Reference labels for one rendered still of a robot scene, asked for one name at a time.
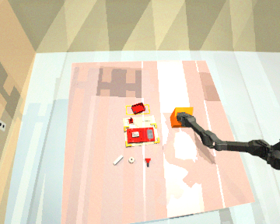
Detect red hollow shell with corner bosses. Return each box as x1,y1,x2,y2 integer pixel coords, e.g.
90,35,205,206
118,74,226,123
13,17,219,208
131,103,145,114

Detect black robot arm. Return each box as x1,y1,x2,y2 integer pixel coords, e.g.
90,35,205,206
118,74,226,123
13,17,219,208
177,112,280,170

